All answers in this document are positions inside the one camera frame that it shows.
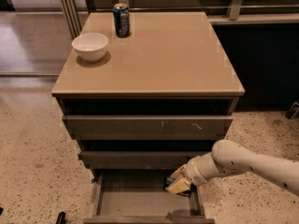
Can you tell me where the metal window frame post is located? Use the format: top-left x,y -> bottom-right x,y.
60,0 -> 81,39

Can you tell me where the metal railing bracket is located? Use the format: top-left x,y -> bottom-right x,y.
226,0 -> 243,21

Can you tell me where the white ceramic bowl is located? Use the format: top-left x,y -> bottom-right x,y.
72,33 -> 108,63

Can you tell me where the blue soda can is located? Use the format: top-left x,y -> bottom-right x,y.
113,3 -> 130,38

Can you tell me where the grey top drawer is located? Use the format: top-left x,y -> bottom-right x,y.
63,115 -> 233,141

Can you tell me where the black object on floor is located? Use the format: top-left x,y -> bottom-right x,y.
56,212 -> 66,224

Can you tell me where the grey open bottom drawer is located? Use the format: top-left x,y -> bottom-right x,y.
83,170 -> 215,224

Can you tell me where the grey middle drawer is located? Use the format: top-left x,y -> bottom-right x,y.
78,151 -> 206,170

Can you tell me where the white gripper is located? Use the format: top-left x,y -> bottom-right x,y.
165,154 -> 221,195

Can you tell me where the grey three-drawer cabinet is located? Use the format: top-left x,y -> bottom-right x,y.
50,11 -> 246,224

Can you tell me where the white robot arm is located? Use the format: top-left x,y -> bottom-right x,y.
165,140 -> 299,195

